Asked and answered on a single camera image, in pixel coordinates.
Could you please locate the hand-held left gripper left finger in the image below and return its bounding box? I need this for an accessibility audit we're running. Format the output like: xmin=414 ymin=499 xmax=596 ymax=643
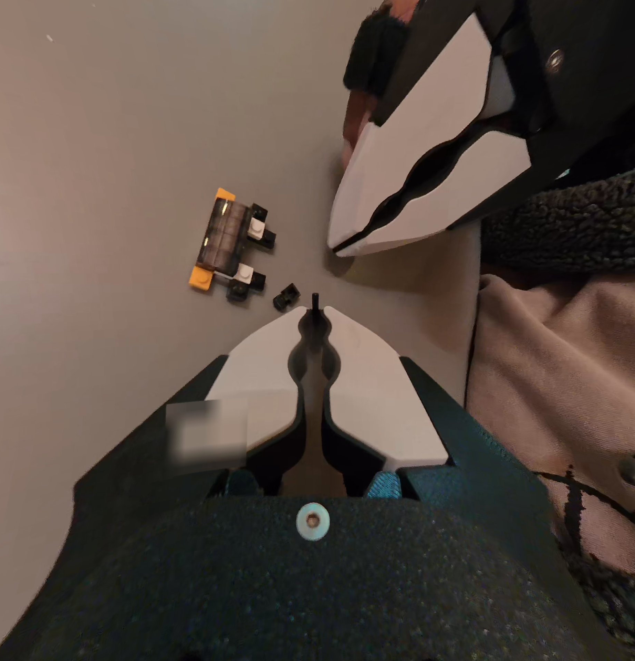
xmin=206 ymin=307 xmax=309 ymax=494

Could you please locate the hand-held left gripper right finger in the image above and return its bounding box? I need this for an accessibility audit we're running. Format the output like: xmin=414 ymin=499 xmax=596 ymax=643
xmin=323 ymin=306 xmax=450 ymax=495

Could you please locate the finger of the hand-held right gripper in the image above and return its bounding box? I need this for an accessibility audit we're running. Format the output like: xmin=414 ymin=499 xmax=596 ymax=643
xmin=333 ymin=130 xmax=533 ymax=258
xmin=327 ymin=13 xmax=516 ymax=254

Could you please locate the small black lego clip piece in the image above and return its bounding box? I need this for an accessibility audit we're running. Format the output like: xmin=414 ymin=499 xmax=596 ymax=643
xmin=272 ymin=282 xmax=302 ymax=312

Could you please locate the black and orange lego assembly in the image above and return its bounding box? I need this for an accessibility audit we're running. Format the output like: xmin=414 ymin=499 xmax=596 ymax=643
xmin=187 ymin=187 xmax=277 ymax=305

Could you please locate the dark fleece jacket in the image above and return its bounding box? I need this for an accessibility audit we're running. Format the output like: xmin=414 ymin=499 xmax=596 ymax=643
xmin=480 ymin=165 xmax=635 ymax=661

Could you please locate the black hoodie drawstring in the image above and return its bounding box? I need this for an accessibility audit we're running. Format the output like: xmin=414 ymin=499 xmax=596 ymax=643
xmin=532 ymin=464 xmax=635 ymax=540

